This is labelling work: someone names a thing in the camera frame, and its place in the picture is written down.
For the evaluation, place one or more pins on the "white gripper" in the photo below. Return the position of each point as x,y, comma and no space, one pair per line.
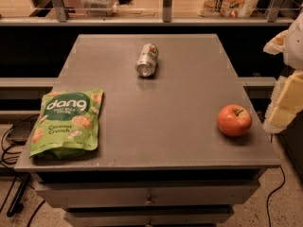
294,49

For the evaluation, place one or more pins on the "silver soda can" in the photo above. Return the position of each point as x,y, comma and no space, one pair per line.
147,60

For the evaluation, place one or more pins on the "red apple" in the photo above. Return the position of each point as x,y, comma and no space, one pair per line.
233,120

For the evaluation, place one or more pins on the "green rice chip bag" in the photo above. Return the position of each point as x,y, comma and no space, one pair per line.
67,125

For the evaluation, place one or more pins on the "metal drawer knob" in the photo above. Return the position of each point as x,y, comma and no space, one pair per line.
149,200

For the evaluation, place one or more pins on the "clear plastic container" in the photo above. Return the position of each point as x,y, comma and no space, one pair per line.
99,8

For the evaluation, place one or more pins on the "snack bag on shelf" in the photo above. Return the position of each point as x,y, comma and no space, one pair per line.
228,8

